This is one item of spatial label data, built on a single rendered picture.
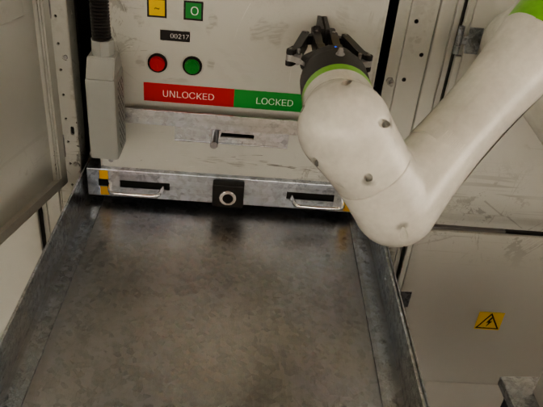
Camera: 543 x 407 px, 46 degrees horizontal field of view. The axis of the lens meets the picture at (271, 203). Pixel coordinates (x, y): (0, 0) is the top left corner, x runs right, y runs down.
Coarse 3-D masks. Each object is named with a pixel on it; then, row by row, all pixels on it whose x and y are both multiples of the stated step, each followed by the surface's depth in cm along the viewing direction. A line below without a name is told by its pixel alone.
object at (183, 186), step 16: (96, 160) 123; (96, 176) 121; (128, 176) 121; (144, 176) 121; (160, 176) 121; (176, 176) 121; (192, 176) 121; (208, 176) 121; (224, 176) 122; (240, 176) 122; (96, 192) 123; (144, 192) 123; (176, 192) 123; (192, 192) 123; (208, 192) 123; (256, 192) 123; (272, 192) 123; (288, 192) 123; (304, 192) 123; (320, 192) 123; (304, 208) 125
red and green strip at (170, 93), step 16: (144, 96) 113; (160, 96) 113; (176, 96) 113; (192, 96) 113; (208, 96) 113; (224, 96) 113; (240, 96) 113; (256, 96) 113; (272, 96) 113; (288, 96) 113
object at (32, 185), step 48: (0, 0) 99; (48, 0) 110; (0, 48) 105; (48, 48) 114; (0, 96) 108; (48, 96) 121; (0, 144) 110; (48, 144) 126; (0, 192) 113; (48, 192) 124; (0, 240) 112
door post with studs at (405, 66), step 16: (400, 0) 111; (416, 0) 110; (432, 0) 110; (400, 16) 112; (416, 16) 112; (432, 16) 112; (400, 32) 114; (416, 32) 114; (400, 48) 116; (416, 48) 115; (400, 64) 117; (416, 64) 117; (384, 80) 119; (400, 80) 119; (416, 80) 119; (384, 96) 121; (400, 96) 120; (416, 96) 120; (400, 112) 122; (400, 128) 124
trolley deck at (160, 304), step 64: (128, 256) 112; (192, 256) 113; (256, 256) 115; (320, 256) 116; (64, 320) 97; (128, 320) 99; (192, 320) 100; (256, 320) 101; (320, 320) 102; (64, 384) 87; (128, 384) 88; (192, 384) 89; (256, 384) 90; (320, 384) 91
